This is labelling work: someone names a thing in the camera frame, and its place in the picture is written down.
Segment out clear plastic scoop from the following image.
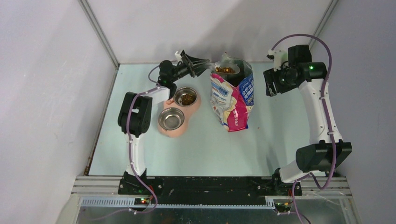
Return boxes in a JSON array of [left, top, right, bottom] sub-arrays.
[[207, 63, 240, 75]]

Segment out left corner aluminium post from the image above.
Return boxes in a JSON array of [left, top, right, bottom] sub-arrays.
[[78, 0, 120, 69]]

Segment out aluminium front frame rail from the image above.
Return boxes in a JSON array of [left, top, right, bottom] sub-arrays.
[[72, 176, 353, 209]]

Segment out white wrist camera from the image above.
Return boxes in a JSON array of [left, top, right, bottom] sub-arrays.
[[267, 49, 288, 71], [175, 50, 182, 62]]

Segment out pink double bowl feeder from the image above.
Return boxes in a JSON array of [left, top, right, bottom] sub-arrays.
[[157, 86, 201, 138]]

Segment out corner aluminium post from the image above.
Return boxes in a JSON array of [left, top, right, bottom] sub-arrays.
[[312, 0, 339, 37], [78, 0, 120, 69]]

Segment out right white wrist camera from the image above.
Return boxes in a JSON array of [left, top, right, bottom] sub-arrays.
[[267, 49, 288, 71]]

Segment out brown kibble pet food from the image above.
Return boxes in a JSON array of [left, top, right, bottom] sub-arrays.
[[215, 67, 236, 74]]

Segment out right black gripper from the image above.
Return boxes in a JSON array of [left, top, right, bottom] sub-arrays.
[[264, 63, 297, 97]]

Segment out pink pet food bag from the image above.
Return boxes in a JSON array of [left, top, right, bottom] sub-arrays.
[[210, 53, 254, 132]]

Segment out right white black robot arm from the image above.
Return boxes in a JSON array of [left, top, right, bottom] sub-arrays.
[[263, 45, 352, 195]]

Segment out far steel bowl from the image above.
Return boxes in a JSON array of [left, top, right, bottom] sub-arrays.
[[173, 86, 198, 107]]

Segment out right corner aluminium post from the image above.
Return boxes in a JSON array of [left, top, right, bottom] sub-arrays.
[[312, 0, 339, 37]]

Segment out near steel bowl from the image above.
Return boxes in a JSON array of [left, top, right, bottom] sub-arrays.
[[158, 107, 184, 131]]

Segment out steel bowl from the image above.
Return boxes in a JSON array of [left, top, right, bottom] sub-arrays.
[[173, 86, 198, 107], [158, 107, 184, 131]]

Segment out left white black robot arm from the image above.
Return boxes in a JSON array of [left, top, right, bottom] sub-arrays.
[[118, 50, 211, 194]]

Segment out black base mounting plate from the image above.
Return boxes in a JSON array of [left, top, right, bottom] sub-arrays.
[[118, 173, 302, 206]]

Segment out right controller board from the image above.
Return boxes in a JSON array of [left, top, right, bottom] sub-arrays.
[[274, 202, 293, 214]]

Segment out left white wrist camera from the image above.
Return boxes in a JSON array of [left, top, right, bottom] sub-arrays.
[[175, 50, 182, 62]]

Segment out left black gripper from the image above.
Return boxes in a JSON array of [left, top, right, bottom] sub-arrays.
[[170, 54, 210, 83]]

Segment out left controller board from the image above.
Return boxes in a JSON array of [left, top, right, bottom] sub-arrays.
[[134, 198, 151, 206]]

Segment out controller board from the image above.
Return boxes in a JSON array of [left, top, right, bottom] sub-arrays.
[[274, 202, 293, 214], [134, 198, 151, 206]]

